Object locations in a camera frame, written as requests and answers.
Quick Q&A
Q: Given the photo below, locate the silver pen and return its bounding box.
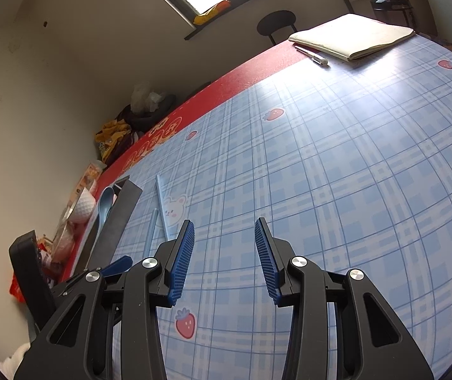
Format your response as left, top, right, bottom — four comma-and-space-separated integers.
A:
294, 45, 329, 66

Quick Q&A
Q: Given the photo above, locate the blue checkered table mat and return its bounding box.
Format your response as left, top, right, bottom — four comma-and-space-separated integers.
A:
107, 24, 452, 380

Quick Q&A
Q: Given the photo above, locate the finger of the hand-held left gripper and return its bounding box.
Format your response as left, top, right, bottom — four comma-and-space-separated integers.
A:
101, 256, 134, 278
50, 273, 89, 300

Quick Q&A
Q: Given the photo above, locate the blue spoon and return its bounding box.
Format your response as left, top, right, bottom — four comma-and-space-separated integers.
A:
91, 187, 116, 258

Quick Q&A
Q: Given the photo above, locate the plastic-wrapped bowl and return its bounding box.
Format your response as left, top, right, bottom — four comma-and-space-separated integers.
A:
52, 222, 77, 264

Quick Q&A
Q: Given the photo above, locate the clear plastic bag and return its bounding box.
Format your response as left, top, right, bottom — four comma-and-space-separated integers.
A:
131, 82, 165, 113

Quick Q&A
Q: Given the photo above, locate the cream notebook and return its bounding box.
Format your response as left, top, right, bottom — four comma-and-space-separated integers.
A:
288, 13, 417, 62

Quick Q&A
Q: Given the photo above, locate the white textured bowl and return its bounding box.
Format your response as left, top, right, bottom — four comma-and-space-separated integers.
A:
70, 187, 97, 224

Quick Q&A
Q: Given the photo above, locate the orange snack packet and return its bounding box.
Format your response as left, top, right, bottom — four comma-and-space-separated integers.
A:
72, 161, 106, 206

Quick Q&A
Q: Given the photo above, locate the yellow packet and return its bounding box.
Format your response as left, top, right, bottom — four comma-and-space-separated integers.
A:
193, 0, 231, 25

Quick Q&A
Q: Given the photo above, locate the perforated metal utensil tray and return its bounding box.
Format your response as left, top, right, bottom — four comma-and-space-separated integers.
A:
76, 178, 143, 274

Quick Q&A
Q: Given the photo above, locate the black round stool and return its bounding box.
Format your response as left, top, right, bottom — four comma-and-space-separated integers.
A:
256, 10, 298, 46

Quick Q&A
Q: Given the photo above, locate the dark grey bin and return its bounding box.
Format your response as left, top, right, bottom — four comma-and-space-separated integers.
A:
129, 93, 177, 131

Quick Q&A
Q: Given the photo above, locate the red snack bag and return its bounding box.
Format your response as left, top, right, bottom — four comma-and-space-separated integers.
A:
9, 277, 27, 303

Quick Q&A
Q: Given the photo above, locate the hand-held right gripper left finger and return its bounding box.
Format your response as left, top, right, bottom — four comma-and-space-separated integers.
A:
13, 219, 196, 380

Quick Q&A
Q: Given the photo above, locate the blue chopstick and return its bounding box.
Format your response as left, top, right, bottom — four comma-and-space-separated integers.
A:
143, 208, 159, 255
155, 174, 171, 241

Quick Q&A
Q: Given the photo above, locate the pile of clothes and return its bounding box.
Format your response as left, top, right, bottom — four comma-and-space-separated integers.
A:
93, 111, 137, 165

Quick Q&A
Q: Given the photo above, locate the black pressure cooker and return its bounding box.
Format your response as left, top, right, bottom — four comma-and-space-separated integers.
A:
369, 0, 414, 30

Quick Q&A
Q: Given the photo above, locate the red printed tablecloth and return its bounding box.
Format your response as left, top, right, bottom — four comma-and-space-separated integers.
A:
58, 40, 302, 282

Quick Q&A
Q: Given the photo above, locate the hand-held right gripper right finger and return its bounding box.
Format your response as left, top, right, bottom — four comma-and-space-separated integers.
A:
254, 217, 434, 380

